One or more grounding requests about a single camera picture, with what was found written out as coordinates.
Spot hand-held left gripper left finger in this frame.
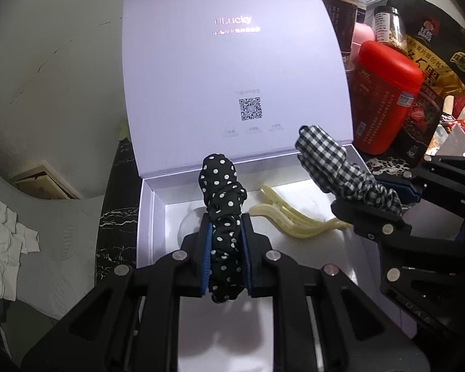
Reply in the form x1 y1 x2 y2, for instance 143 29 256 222
21 215 214 372

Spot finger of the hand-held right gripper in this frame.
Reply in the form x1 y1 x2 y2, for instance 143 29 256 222
330 197 465 312
374 155 465 225

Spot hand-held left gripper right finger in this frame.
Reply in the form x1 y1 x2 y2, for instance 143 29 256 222
238 215 436 372

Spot small white jar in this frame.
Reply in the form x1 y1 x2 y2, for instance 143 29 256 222
178 207 210 241

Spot black polka dot scrunchie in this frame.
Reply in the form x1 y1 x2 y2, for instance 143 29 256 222
198 154 248 303

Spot cream hair claw clip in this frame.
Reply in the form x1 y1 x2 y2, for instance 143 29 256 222
249 186 351 238

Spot black white checkered scrunchie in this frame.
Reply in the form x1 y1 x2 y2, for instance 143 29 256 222
294 125 404 215

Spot white gift box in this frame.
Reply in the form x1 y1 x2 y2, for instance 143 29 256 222
122 0 417 342

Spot red canister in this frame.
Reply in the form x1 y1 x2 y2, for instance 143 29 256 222
351 40 425 155

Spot grey chair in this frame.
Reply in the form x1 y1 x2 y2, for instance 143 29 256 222
0 151 106 318

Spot black snack bag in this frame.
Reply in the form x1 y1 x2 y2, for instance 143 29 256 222
387 0 465 163

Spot black lid nut jar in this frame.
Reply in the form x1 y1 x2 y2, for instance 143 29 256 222
373 6 409 53

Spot pink container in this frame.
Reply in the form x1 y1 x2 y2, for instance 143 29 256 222
345 21 375 71

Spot wooden framed board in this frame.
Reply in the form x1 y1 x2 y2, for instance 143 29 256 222
8 160 84 200

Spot clear jar dark contents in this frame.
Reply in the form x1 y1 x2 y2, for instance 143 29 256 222
314 0 365 59

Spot white cloth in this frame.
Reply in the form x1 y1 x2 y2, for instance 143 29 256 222
0 192 40 302

